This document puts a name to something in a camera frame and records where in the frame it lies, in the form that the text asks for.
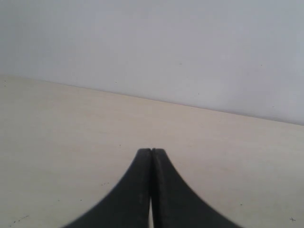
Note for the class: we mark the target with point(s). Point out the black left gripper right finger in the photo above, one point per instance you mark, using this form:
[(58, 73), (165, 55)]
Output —
[(175, 204)]

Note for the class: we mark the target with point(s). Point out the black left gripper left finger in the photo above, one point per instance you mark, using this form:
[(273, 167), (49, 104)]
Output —
[(127, 204)]

